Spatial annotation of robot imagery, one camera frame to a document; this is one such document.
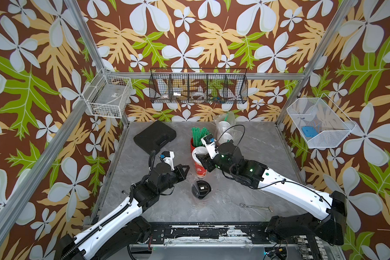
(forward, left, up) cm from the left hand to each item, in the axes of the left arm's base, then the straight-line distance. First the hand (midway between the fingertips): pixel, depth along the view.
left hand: (191, 165), depth 74 cm
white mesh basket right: (+16, -67, +11) cm, 70 cm away
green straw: (+34, -20, -3) cm, 40 cm away
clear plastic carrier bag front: (+20, -24, +2) cm, 31 cm away
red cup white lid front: (+17, -17, -1) cm, 24 cm away
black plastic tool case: (+30, +25, -16) cm, 42 cm away
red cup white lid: (0, -5, -6) cm, 8 cm away
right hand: (+4, -4, +6) cm, 8 cm away
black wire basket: (+50, -4, +9) cm, 51 cm away
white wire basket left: (+34, +45, +13) cm, 58 cm away
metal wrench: (-13, -41, -21) cm, 48 cm away
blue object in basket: (+17, -60, +5) cm, 62 cm away
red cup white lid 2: (+29, -19, -4) cm, 35 cm away
